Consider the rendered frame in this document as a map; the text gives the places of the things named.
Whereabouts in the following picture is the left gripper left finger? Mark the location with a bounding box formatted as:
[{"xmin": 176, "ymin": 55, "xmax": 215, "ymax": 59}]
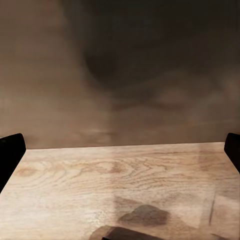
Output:
[{"xmin": 0, "ymin": 133, "xmax": 27, "ymax": 193}]

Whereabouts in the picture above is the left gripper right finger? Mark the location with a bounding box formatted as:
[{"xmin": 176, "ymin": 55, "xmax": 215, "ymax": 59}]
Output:
[{"xmin": 224, "ymin": 132, "xmax": 240, "ymax": 173}]

